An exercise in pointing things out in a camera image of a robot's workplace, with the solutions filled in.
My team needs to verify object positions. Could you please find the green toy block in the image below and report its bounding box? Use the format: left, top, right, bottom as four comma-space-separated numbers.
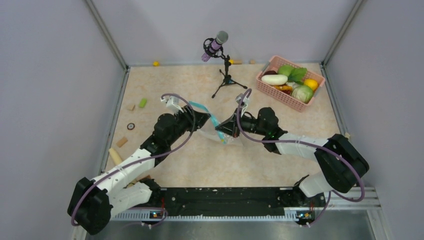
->
138, 98, 148, 108

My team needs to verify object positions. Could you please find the wooden peg at wall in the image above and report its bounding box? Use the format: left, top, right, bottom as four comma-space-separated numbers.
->
229, 59, 243, 65

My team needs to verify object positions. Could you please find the wooden cylinder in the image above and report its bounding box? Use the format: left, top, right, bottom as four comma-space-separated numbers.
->
108, 147, 123, 166

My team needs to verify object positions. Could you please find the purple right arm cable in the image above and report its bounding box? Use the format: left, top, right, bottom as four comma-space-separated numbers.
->
235, 88, 366, 204

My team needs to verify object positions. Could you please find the green cabbage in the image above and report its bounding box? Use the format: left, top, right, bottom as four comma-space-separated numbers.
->
290, 85, 314, 104

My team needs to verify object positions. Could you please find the brown ring toy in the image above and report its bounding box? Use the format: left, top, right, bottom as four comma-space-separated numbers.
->
127, 123, 135, 131

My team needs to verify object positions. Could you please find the clear zip bag blue zipper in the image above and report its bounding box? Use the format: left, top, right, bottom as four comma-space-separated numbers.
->
189, 101, 243, 147

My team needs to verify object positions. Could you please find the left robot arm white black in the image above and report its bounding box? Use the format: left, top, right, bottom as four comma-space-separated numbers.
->
67, 105, 211, 235

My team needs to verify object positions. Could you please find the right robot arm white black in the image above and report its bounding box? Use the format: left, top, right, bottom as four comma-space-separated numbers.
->
215, 107, 370, 206

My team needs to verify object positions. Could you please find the yellow lemon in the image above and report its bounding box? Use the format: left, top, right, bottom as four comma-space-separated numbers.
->
303, 78, 319, 92

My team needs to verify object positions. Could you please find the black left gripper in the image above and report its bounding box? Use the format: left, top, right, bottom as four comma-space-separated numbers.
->
167, 104, 211, 146

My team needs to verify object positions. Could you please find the orange fried food piece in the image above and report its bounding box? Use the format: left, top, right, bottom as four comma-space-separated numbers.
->
274, 85, 293, 95

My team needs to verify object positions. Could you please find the green leafy vegetable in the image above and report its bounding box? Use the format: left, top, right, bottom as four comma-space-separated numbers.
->
277, 64, 308, 85

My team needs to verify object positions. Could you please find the small wooden cube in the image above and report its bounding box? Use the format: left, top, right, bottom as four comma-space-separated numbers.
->
127, 104, 136, 111

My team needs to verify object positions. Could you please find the pink plastic perforated basket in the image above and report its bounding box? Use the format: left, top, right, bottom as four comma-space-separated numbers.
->
256, 55, 325, 112

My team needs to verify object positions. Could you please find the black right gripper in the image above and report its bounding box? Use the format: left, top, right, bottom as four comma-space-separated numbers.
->
215, 107, 268, 139

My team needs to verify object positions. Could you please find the grey purple microphone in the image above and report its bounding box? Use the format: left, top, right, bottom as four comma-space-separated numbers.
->
201, 30, 229, 62

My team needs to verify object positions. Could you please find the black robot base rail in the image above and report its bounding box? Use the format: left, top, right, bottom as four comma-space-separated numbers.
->
139, 187, 326, 217

